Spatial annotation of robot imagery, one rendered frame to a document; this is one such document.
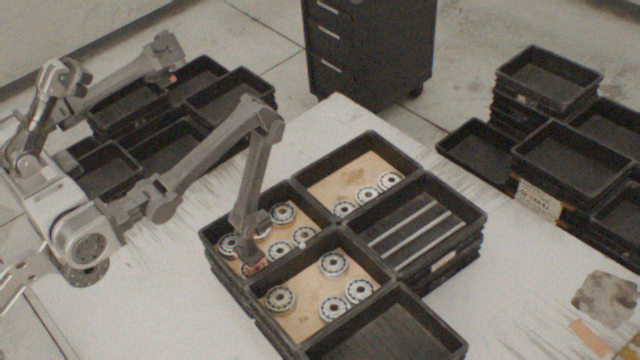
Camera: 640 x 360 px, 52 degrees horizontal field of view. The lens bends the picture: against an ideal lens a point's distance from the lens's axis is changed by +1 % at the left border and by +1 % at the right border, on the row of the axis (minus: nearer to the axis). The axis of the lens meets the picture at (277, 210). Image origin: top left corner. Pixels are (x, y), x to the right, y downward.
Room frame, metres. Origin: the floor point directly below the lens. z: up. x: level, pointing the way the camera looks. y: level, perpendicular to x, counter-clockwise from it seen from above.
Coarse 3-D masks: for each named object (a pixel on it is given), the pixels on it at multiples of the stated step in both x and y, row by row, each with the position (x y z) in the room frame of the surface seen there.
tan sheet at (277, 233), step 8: (288, 200) 1.65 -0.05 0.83; (296, 208) 1.60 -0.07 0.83; (304, 216) 1.56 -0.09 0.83; (296, 224) 1.53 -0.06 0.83; (304, 224) 1.52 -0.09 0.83; (312, 224) 1.51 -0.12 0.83; (272, 232) 1.51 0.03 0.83; (280, 232) 1.50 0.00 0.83; (288, 232) 1.50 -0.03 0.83; (272, 240) 1.47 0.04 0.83; (288, 240) 1.46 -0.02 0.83; (216, 248) 1.48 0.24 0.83; (264, 248) 1.44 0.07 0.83; (232, 264) 1.40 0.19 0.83; (240, 264) 1.39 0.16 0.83
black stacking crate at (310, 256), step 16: (320, 240) 1.36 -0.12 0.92; (336, 240) 1.39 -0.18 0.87; (304, 256) 1.32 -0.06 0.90; (320, 256) 1.35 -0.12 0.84; (352, 256) 1.33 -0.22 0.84; (272, 272) 1.26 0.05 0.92; (288, 272) 1.29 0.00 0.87; (368, 272) 1.25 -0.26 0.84; (256, 288) 1.23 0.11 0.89; (288, 352) 1.02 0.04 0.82
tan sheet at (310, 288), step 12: (300, 276) 1.29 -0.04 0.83; (312, 276) 1.29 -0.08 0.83; (348, 276) 1.26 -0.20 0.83; (360, 276) 1.25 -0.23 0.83; (300, 288) 1.25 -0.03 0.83; (312, 288) 1.24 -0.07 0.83; (324, 288) 1.23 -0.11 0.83; (336, 288) 1.22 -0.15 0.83; (300, 300) 1.20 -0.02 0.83; (312, 300) 1.19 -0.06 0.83; (300, 312) 1.15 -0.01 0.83; (312, 312) 1.14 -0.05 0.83; (288, 324) 1.12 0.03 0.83; (300, 324) 1.11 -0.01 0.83; (312, 324) 1.10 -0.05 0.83; (324, 324) 1.09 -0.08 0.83; (300, 336) 1.07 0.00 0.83
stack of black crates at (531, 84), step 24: (528, 48) 2.60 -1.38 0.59; (504, 72) 2.51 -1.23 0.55; (528, 72) 2.54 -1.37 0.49; (552, 72) 2.51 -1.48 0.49; (576, 72) 2.40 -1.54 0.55; (504, 96) 2.41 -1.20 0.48; (528, 96) 2.31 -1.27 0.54; (552, 96) 2.33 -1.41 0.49; (576, 96) 2.20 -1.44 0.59; (504, 120) 2.40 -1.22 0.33; (528, 120) 2.29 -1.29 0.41
